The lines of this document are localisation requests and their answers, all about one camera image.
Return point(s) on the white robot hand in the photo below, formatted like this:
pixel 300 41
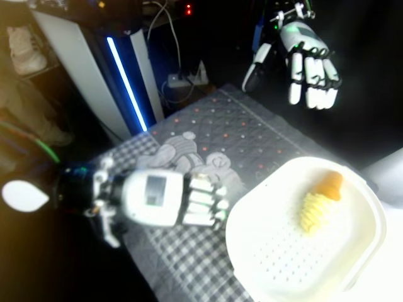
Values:
pixel 310 67
pixel 154 198

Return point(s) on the grey quilt with bear print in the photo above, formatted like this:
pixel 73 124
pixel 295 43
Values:
pixel 204 129

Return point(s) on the white tower with blue light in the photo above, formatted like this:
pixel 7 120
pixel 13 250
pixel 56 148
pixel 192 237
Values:
pixel 94 72

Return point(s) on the white perforated plastic basket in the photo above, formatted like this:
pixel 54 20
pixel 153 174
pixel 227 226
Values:
pixel 283 258

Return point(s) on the white sneaker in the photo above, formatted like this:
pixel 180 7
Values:
pixel 26 52

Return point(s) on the yellow swirl toy ice cream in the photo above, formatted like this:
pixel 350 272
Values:
pixel 321 201

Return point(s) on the white power strip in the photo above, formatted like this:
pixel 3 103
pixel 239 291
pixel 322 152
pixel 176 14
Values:
pixel 185 80

